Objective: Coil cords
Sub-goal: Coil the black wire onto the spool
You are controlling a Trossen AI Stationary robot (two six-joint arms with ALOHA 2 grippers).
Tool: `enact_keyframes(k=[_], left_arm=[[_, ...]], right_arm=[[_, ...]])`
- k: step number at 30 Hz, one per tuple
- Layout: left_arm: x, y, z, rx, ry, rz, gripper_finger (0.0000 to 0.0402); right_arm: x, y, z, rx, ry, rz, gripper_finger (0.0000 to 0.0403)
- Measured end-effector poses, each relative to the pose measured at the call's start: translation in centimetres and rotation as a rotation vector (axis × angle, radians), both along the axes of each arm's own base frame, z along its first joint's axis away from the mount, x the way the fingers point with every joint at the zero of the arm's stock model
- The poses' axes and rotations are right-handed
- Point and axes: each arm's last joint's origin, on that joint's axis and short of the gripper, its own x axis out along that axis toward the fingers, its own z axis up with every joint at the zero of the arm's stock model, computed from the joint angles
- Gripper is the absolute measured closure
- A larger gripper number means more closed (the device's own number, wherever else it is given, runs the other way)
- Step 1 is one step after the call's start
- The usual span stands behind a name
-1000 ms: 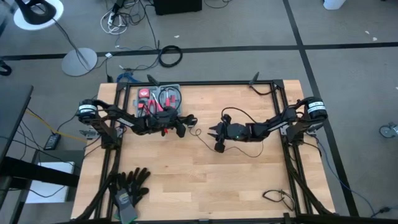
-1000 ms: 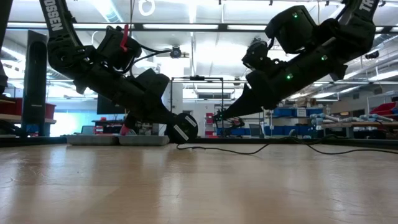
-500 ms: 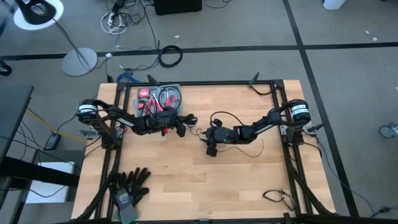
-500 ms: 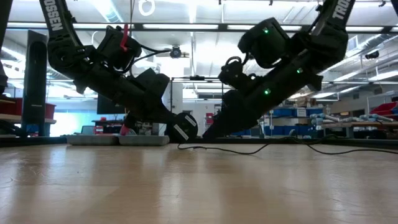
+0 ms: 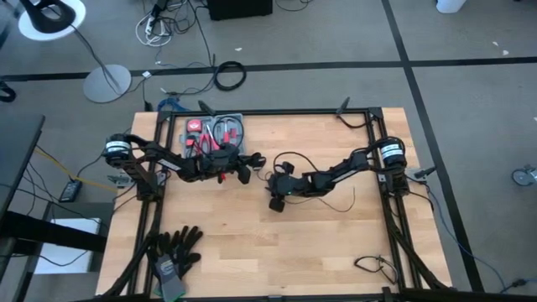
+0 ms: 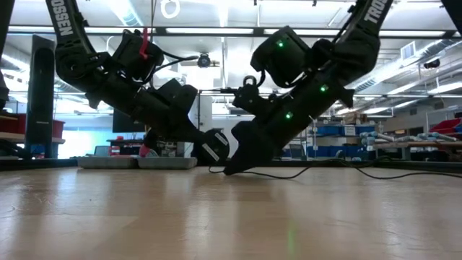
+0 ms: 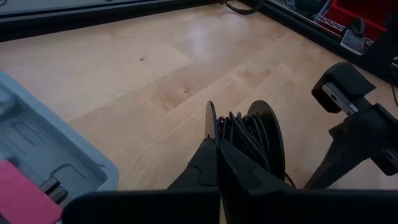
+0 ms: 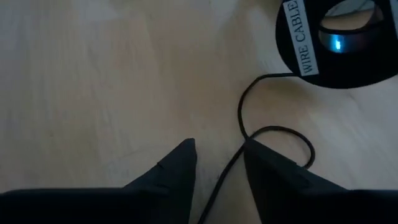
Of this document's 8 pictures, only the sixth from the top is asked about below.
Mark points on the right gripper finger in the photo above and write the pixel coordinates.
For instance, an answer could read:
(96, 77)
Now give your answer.
(249, 159)

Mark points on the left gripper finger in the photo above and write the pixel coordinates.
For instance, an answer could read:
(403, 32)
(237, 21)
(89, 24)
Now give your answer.
(191, 131)
(151, 141)

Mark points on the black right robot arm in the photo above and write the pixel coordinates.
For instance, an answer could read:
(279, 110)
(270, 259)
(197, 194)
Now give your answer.
(361, 47)

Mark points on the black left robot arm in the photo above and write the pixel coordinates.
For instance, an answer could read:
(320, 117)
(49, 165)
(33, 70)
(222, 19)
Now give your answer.
(72, 65)

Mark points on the black computer monitor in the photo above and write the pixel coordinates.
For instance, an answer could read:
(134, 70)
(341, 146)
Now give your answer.
(122, 124)

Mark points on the grey chair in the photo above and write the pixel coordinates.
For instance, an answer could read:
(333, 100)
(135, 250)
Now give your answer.
(296, 151)

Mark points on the grey plastic tool case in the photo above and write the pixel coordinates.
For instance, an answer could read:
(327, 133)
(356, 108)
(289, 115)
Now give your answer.
(108, 162)

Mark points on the blue storage bin row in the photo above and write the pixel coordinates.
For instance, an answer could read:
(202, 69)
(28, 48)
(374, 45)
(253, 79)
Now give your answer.
(339, 151)
(346, 130)

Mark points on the red ribbon tag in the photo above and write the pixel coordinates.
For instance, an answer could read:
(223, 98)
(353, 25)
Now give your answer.
(144, 43)

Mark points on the red storage bin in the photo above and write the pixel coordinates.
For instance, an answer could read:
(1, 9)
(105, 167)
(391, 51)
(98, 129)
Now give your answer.
(58, 129)
(12, 124)

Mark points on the pale blue padded tubes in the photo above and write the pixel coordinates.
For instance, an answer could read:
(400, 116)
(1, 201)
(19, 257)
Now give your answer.
(408, 138)

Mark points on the wooden workbench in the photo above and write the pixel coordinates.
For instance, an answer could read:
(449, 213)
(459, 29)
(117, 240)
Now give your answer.
(415, 144)

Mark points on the wooden shelf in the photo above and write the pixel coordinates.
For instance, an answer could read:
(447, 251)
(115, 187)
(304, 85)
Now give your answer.
(11, 137)

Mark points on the red bag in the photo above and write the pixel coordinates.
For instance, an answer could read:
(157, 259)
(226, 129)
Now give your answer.
(447, 126)

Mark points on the black metal rig frame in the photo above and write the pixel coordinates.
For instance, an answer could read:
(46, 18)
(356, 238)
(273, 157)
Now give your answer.
(200, 108)

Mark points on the black overhead camera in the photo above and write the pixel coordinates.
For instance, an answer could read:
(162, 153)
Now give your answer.
(204, 60)

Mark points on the black ceiling camera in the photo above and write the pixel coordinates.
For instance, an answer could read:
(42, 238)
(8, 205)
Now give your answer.
(432, 63)

